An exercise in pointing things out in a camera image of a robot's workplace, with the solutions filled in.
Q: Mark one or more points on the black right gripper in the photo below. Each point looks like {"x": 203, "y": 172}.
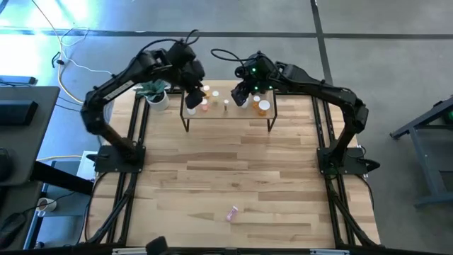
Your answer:
{"x": 254, "y": 86}

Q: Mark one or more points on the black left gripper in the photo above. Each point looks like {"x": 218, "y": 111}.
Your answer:
{"x": 194, "y": 76}

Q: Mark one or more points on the white opaque plastic bottle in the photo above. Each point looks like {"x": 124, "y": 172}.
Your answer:
{"x": 245, "y": 104}
{"x": 191, "y": 111}

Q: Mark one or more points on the pink vial white cap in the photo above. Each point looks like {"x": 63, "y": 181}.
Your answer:
{"x": 232, "y": 213}
{"x": 204, "y": 105}

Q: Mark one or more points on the small orange vial white cap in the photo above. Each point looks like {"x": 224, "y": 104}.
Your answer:
{"x": 206, "y": 88}

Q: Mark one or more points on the small amber vial white cap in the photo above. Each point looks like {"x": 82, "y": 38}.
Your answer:
{"x": 256, "y": 102}

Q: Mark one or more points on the large amber bottle white cap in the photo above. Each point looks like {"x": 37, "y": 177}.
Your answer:
{"x": 264, "y": 105}

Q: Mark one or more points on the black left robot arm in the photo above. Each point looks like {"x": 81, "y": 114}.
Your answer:
{"x": 113, "y": 90}

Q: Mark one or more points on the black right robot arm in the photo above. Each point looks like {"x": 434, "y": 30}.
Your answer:
{"x": 318, "y": 88}

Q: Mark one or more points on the snake plant white pot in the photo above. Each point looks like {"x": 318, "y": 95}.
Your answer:
{"x": 158, "y": 102}

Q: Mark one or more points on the white box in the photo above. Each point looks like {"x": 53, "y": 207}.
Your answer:
{"x": 83, "y": 170}

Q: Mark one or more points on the black flat device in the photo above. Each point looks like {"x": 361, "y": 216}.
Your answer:
{"x": 17, "y": 80}

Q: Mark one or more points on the black side desk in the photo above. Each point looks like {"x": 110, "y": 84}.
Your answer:
{"x": 21, "y": 148}

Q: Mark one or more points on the white paper cup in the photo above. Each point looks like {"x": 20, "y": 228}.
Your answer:
{"x": 47, "y": 204}

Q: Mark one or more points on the grey metal table stand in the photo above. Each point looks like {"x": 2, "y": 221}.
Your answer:
{"x": 424, "y": 163}

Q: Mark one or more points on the wooden shelf black frame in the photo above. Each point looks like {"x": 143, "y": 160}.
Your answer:
{"x": 233, "y": 115}

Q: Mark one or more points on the black aluminium rig frame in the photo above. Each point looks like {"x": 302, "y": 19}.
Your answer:
{"x": 319, "y": 134}

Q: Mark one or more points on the silver aluminium bracket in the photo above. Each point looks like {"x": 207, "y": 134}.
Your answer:
{"x": 129, "y": 251}
{"x": 329, "y": 252}

